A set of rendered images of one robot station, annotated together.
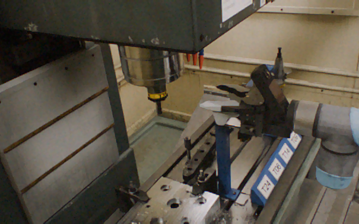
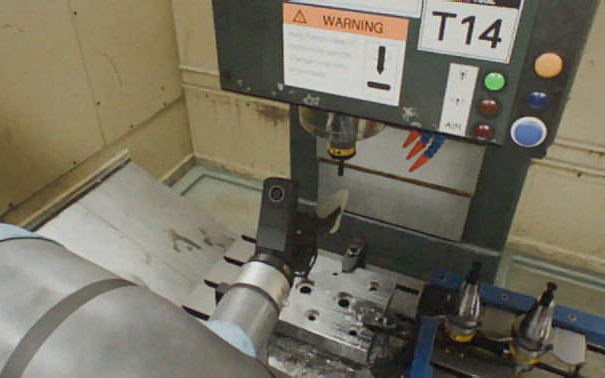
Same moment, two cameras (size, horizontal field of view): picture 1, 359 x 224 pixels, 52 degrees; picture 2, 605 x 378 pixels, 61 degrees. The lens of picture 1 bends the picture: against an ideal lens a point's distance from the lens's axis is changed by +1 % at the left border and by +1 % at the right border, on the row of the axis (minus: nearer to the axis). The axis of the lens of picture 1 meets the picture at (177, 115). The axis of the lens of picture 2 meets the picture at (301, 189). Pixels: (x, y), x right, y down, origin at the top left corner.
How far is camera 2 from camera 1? 0.99 m
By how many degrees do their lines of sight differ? 65
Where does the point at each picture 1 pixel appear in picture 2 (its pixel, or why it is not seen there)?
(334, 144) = not seen: hidden behind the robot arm
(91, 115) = (439, 156)
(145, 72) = not seen: hidden behind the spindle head
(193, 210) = (331, 321)
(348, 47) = not seen: outside the picture
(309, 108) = (243, 274)
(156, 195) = (355, 279)
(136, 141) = (604, 288)
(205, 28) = (238, 69)
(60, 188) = (359, 195)
